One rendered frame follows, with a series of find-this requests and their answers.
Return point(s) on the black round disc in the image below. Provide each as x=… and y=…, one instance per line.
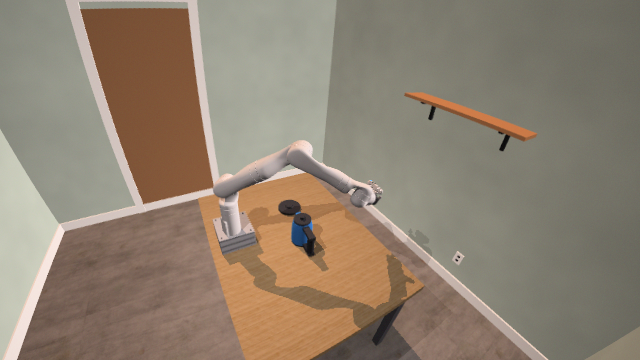
x=289, y=207

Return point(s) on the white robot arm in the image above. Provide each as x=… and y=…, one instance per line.
x=298, y=156

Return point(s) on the blue kettle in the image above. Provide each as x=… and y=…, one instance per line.
x=302, y=234

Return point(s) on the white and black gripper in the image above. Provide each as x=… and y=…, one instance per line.
x=376, y=190

